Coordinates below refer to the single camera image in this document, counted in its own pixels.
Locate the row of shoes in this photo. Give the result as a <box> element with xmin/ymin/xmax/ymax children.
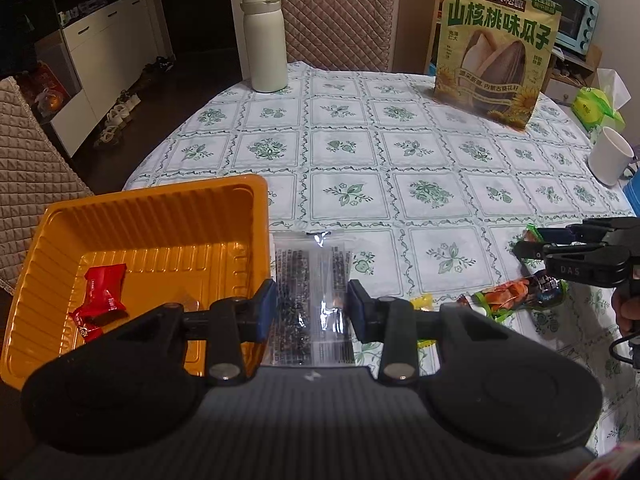
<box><xmin>95</xmin><ymin>55</ymin><xmax>176</xmax><ymax>148</ymax></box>

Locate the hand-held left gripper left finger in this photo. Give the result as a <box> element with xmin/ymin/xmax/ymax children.
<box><xmin>107</xmin><ymin>279</ymin><xmax>276</xmax><ymax>386</ymax></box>

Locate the large red snack packet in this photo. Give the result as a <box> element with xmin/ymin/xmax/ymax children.
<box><xmin>590</xmin><ymin>442</ymin><xmax>640</xmax><ymax>480</ymax></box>

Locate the wooden side stand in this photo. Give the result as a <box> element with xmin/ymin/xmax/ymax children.
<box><xmin>545</xmin><ymin>42</ymin><xmax>603</xmax><ymax>103</ymax></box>

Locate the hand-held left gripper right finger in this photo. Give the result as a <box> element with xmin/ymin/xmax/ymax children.
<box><xmin>347</xmin><ymin>279</ymin><xmax>511</xmax><ymax>386</ymax></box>

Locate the black cable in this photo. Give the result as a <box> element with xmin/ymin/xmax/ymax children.
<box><xmin>609</xmin><ymin>330</ymin><xmax>640</xmax><ymax>372</ymax></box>

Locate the white insulated bottle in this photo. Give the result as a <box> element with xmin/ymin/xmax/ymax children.
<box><xmin>240</xmin><ymin>0</ymin><xmax>289</xmax><ymax>93</ymax></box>

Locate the green floral tablecloth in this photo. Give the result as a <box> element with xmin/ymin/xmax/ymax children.
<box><xmin>122</xmin><ymin>60</ymin><xmax>640</xmax><ymax>461</ymax></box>

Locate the green tissue pack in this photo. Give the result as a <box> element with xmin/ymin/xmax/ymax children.
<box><xmin>570</xmin><ymin>67</ymin><xmax>632</xmax><ymax>133</ymax></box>

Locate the red gift box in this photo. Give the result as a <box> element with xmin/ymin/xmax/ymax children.
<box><xmin>30</xmin><ymin>62</ymin><xmax>68</xmax><ymax>113</ymax></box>

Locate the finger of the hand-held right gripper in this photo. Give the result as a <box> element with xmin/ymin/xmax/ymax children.
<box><xmin>514</xmin><ymin>239</ymin><xmax>609</xmax><ymax>262</ymax></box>
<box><xmin>535</xmin><ymin>217</ymin><xmax>640</xmax><ymax>242</ymax></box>

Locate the orange plastic tray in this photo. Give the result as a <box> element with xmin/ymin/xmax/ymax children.
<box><xmin>0</xmin><ymin>174</ymin><xmax>273</xmax><ymax>386</ymax></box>

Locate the person's right hand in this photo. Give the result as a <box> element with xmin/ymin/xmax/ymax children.
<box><xmin>611</xmin><ymin>277</ymin><xmax>640</xmax><ymax>336</ymax></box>

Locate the blue thermos jug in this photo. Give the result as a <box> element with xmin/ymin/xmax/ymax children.
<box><xmin>622</xmin><ymin>160</ymin><xmax>640</xmax><ymax>216</ymax></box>

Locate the red twist-end candy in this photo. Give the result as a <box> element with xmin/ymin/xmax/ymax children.
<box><xmin>82</xmin><ymin>264</ymin><xmax>130</xmax><ymax>318</ymax></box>

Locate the large sunflower seed bag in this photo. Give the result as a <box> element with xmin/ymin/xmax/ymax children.
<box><xmin>432</xmin><ymin>0</ymin><xmax>563</xmax><ymax>133</ymax></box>

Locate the small green wrapper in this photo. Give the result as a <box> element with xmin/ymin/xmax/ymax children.
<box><xmin>522</xmin><ymin>224</ymin><xmax>546</xmax><ymax>261</ymax></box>

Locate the plain white mug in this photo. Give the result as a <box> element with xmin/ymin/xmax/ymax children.
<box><xmin>587</xmin><ymin>126</ymin><xmax>636</xmax><ymax>187</ymax></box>

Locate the quilted beige chair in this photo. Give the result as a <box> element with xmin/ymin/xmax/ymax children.
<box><xmin>0</xmin><ymin>76</ymin><xmax>96</xmax><ymax>296</ymax></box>
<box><xmin>274</xmin><ymin>0</ymin><xmax>401</xmax><ymax>73</ymax></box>

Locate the green black snack packet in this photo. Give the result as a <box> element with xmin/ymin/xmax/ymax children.
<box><xmin>472</xmin><ymin>270</ymin><xmax>568</xmax><ymax>321</ymax></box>

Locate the light blue toaster oven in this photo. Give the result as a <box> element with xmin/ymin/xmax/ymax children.
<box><xmin>525</xmin><ymin>0</ymin><xmax>600</xmax><ymax>58</ymax></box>

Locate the white and dark cabinet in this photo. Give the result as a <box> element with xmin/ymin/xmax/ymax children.
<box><xmin>30</xmin><ymin>0</ymin><xmax>176</xmax><ymax>158</ymax></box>

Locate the clear packet of dark seeds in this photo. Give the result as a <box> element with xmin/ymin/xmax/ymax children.
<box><xmin>270</xmin><ymin>230</ymin><xmax>357</xmax><ymax>368</ymax></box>

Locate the brown wooden board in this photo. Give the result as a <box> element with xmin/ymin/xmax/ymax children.
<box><xmin>400</xmin><ymin>0</ymin><xmax>441</xmax><ymax>76</ymax></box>

